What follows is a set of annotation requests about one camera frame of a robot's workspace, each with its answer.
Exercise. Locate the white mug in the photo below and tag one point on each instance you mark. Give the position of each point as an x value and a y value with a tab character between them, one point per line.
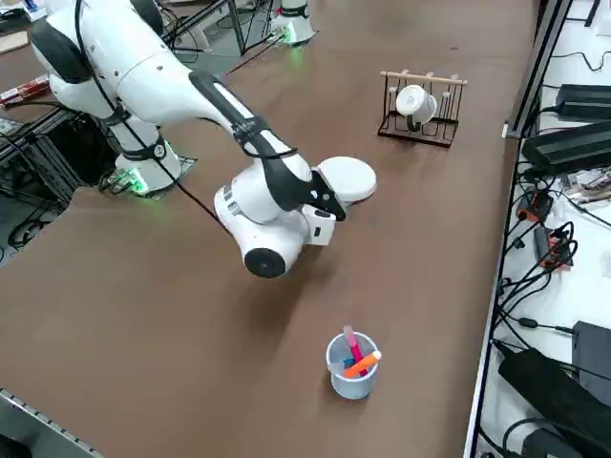
410	102

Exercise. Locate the orange black device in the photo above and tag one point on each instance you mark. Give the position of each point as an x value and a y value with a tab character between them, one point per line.
558	250
537	205

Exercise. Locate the red box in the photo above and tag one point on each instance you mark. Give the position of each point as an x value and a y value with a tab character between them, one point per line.
26	90

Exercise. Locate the aluminium frame post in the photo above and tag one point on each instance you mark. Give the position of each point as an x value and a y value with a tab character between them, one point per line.
539	67

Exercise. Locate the long black power brick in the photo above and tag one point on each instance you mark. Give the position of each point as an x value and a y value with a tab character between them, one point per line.
568	145

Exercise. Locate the translucent blue pen cup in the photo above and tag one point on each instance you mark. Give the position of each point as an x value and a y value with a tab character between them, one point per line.
353	386

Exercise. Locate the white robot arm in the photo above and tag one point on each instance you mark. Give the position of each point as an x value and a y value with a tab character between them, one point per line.
293	24
157	81

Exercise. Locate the orange marker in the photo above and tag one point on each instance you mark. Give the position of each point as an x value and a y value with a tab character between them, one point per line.
365	365

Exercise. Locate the pink marker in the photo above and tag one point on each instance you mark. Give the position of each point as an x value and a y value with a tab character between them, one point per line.
352	343

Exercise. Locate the black bag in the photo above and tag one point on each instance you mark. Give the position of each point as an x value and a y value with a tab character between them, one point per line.
549	396

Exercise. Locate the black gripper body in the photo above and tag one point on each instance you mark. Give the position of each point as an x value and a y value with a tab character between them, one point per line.
319	188

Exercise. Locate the black power adapter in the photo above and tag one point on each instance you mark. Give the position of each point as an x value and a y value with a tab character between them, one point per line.
584	100

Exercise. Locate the black box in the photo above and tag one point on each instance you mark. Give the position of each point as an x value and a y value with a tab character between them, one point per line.
594	358

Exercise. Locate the black metal frame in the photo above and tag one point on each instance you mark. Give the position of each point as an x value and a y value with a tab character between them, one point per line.
57	152

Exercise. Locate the white plastic plate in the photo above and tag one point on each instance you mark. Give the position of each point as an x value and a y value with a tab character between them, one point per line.
348	174

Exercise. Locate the blue marker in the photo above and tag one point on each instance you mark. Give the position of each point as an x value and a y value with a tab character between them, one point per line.
343	366

